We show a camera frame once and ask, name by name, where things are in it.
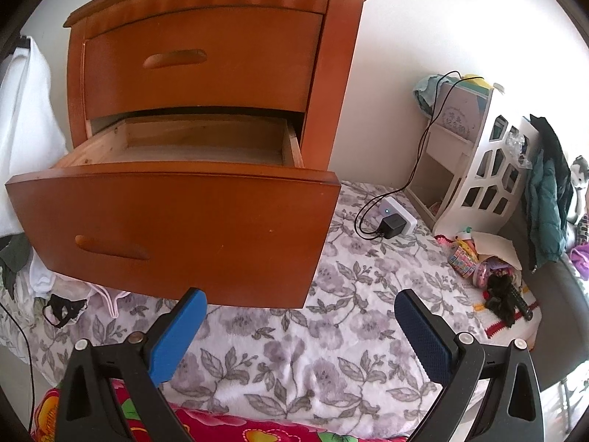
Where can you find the wooden nightstand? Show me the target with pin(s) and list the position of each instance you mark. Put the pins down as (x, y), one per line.
(340, 78)

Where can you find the plain wooden drawer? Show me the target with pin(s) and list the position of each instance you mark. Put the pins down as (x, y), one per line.
(239, 64)

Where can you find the wooden drawer with dent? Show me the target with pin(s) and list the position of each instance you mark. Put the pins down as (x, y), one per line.
(207, 230)

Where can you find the purple cloth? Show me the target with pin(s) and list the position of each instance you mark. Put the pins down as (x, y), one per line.
(580, 260)

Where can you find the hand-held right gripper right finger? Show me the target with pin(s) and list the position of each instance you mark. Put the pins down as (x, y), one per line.
(423, 336)

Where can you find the yellow item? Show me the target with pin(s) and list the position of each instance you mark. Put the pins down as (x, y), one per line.
(474, 80)

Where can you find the grey floral blanket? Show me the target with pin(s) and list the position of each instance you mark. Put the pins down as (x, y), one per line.
(285, 354)

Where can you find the grey white stuffed toy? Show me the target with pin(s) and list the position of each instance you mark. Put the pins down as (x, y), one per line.
(580, 172)

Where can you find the teal jacket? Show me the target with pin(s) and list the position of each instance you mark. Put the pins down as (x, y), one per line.
(550, 202)

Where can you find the red floral quilt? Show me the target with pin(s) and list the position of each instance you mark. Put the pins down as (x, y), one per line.
(257, 428)

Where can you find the white power strip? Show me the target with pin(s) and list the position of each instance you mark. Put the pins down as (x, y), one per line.
(407, 218)

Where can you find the black lace underwear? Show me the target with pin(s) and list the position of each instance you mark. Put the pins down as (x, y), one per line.
(64, 311)

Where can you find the black charger plug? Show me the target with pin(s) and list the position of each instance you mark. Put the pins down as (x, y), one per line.
(392, 226)

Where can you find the dark green cloth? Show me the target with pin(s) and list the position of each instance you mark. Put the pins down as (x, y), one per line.
(16, 253)

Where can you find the white paper sheet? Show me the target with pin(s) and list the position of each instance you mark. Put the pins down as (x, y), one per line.
(499, 246)

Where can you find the black remote control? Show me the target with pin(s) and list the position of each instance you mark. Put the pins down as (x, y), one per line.
(522, 304)

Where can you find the black fuzzy toy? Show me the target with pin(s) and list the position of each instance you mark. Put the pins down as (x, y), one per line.
(501, 301)

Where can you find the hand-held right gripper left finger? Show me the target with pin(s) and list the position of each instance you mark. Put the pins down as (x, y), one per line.
(177, 336)

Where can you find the large white shirt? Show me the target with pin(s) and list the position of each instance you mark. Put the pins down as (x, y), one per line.
(27, 124)

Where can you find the pale pink cloth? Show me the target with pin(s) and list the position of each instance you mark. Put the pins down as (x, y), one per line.
(110, 301)

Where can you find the white lattice rack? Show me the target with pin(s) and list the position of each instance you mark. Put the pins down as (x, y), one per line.
(460, 198)

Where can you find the pink plastic bag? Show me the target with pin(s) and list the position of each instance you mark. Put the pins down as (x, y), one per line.
(483, 276)

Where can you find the colourful cube toy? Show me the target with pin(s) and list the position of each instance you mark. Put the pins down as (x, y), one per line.
(462, 261)

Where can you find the pale cardboard box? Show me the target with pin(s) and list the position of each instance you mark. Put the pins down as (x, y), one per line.
(458, 115)

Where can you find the clear plastic wrap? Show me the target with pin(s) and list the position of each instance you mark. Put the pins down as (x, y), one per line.
(517, 142)

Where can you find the thin white garment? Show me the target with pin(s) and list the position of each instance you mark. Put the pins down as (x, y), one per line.
(50, 281)

